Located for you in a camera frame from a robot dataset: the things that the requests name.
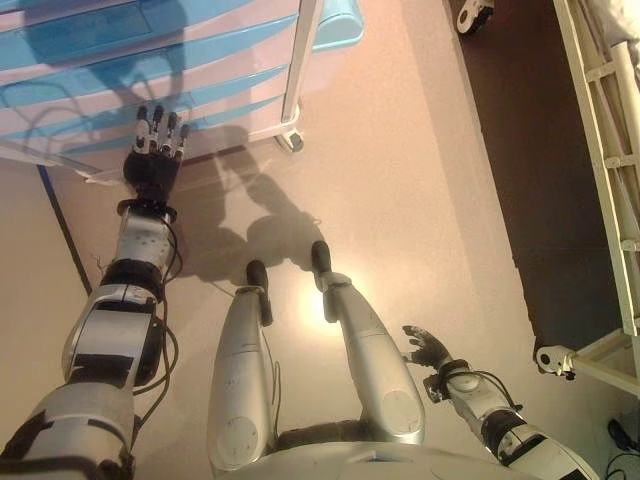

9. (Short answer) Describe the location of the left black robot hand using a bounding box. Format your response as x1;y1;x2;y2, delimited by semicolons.
122;103;192;202

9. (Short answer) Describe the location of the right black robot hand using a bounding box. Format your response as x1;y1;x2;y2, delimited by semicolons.
402;324;454;370

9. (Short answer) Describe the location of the deep blue-front cart drawer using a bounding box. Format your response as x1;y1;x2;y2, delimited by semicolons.
0;14;301;119

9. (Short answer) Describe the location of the blue white cart drawer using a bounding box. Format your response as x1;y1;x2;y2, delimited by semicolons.
0;0;306;71
0;97;291;174
0;66;296;146

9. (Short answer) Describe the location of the right silver robot leg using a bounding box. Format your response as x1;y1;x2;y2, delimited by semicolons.
310;240;426;449

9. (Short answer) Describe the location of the grey robot torso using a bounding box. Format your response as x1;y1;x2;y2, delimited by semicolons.
207;419;501;480

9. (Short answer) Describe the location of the grey cart caster wheel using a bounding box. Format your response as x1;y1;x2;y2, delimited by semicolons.
276;130;305;152

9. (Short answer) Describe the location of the white medical cart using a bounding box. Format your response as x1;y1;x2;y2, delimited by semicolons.
0;0;326;184

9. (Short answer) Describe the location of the clear bin with blue lid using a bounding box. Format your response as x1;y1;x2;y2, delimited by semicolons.
312;0;365;53

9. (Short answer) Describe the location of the white hospital bed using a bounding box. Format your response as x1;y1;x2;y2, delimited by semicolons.
532;0;640;396

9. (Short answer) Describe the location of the white folded quilt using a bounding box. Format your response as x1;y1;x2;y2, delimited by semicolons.
597;0;640;49

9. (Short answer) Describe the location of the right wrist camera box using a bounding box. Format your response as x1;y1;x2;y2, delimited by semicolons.
423;374;447;402

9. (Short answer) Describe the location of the black floor cable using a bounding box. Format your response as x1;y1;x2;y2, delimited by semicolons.
607;418;640;480

